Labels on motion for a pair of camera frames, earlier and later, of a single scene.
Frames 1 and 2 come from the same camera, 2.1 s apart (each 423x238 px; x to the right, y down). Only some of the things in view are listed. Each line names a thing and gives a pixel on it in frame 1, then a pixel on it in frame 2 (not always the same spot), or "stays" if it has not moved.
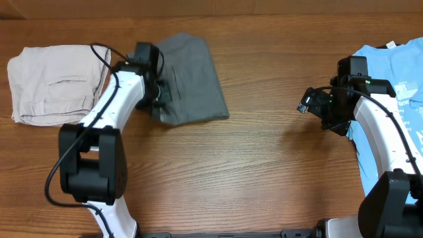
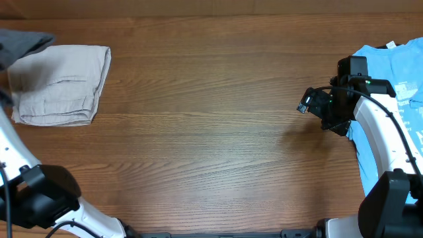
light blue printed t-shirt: x=402 y=65 stays
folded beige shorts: x=56 y=85 stays
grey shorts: x=195 y=92 -> x=18 y=44
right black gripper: x=340 y=126 stays
